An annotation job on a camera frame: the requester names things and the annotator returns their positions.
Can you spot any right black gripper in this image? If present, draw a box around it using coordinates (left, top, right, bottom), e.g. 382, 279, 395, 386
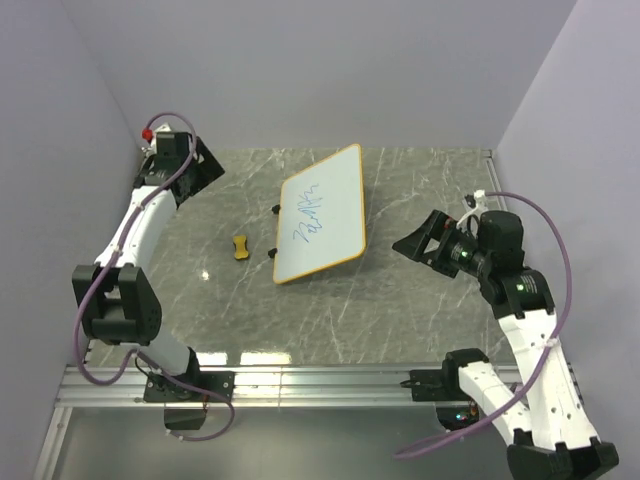
391, 209, 492, 279

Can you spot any yellow black eraser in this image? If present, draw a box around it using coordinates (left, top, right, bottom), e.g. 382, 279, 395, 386
232, 235, 250, 261

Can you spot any yellow framed whiteboard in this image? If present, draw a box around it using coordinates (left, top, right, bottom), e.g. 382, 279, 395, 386
273, 144, 366, 284

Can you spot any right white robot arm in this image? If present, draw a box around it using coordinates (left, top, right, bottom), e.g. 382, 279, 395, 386
392, 210, 619, 479

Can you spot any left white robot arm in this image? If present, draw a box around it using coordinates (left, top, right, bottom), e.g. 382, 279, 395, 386
72, 130, 224, 402

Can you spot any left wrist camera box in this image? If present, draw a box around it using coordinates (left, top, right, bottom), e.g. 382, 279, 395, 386
151, 131, 192, 160

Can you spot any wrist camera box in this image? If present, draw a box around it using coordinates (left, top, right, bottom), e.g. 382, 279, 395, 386
478, 210, 524, 270
151, 131, 192, 160

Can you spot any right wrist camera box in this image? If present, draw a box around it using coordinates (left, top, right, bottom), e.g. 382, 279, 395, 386
478, 210, 524, 270

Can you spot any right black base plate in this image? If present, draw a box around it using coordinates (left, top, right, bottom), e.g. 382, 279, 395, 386
400, 369, 470, 402

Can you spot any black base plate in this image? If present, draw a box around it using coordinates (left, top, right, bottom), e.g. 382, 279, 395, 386
143, 371, 235, 403
400, 369, 470, 402

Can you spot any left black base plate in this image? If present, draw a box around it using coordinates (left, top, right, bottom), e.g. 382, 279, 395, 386
143, 371, 235, 403

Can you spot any aluminium front rail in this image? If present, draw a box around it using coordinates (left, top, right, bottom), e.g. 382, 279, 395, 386
54, 363, 439, 409

